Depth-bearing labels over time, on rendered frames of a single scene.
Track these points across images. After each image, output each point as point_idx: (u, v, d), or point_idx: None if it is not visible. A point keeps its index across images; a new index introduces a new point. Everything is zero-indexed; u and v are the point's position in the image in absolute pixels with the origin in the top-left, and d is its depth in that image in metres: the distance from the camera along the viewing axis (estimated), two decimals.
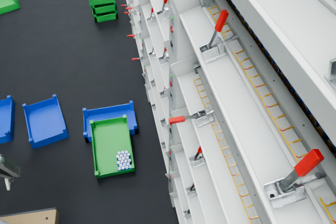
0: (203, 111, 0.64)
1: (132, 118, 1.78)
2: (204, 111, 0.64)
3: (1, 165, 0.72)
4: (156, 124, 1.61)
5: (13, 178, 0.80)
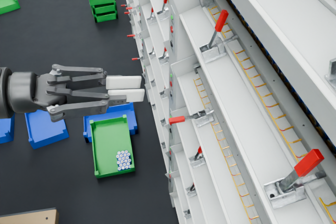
0: (203, 111, 0.64)
1: (132, 118, 1.78)
2: (204, 111, 0.64)
3: (58, 119, 0.52)
4: (156, 124, 1.61)
5: (115, 104, 0.56)
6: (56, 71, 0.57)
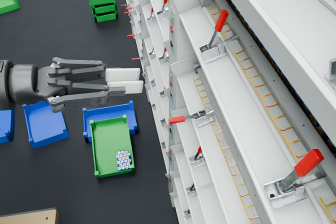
0: (203, 111, 0.64)
1: (132, 118, 1.78)
2: (204, 111, 0.64)
3: (59, 109, 0.53)
4: (156, 124, 1.61)
5: (114, 95, 0.57)
6: (57, 64, 0.59)
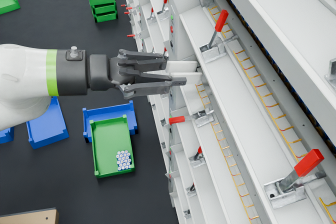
0: (203, 111, 0.64)
1: (132, 118, 1.78)
2: (204, 111, 0.64)
3: (129, 96, 0.58)
4: (156, 124, 1.61)
5: (176, 85, 0.62)
6: (123, 55, 0.64)
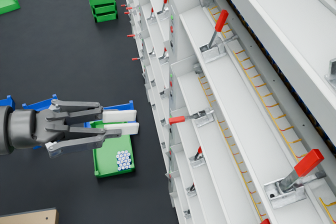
0: (203, 111, 0.64)
1: None
2: (204, 111, 0.64)
3: (57, 101, 0.61)
4: (156, 124, 1.61)
5: (108, 109, 0.62)
6: None
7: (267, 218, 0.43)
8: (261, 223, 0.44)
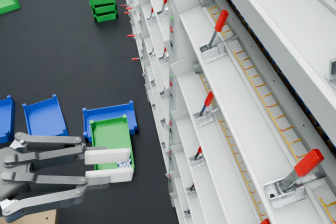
0: (211, 110, 0.65)
1: (132, 118, 1.78)
2: (212, 110, 0.65)
3: (24, 135, 0.45)
4: (156, 124, 1.61)
5: (92, 147, 0.46)
6: (13, 208, 0.39)
7: (267, 218, 0.43)
8: (261, 223, 0.44)
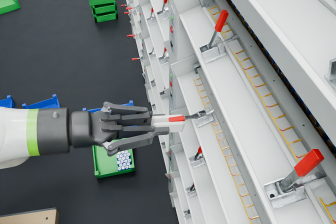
0: (203, 111, 0.64)
1: None
2: (204, 111, 0.64)
3: (109, 104, 0.64)
4: None
5: (156, 114, 0.65)
6: None
7: None
8: None
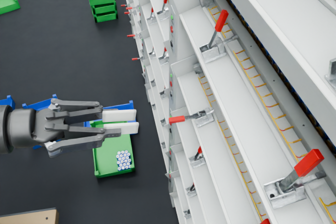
0: (203, 111, 0.64)
1: None
2: (204, 111, 0.64)
3: (57, 100, 0.60)
4: (156, 124, 1.61)
5: (108, 109, 0.62)
6: None
7: (267, 218, 0.43)
8: (261, 223, 0.44)
